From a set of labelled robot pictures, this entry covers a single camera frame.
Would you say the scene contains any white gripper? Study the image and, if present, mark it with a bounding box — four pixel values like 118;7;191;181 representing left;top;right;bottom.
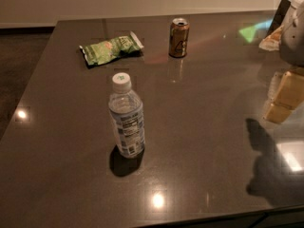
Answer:
259;1;304;124

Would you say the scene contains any clear plastic water bottle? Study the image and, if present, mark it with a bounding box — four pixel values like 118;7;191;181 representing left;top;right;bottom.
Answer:
108;72;145;159

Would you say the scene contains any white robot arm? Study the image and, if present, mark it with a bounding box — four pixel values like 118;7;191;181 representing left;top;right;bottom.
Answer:
259;0;304;124

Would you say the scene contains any dark box in background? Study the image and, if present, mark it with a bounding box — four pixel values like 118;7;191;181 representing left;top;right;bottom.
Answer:
267;0;294;35

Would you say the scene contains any brown soda can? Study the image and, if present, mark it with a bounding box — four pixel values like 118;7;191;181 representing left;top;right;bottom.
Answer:
169;17;190;58

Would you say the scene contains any green snack bag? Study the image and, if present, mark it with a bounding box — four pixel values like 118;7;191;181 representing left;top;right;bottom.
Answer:
79;31;143;67

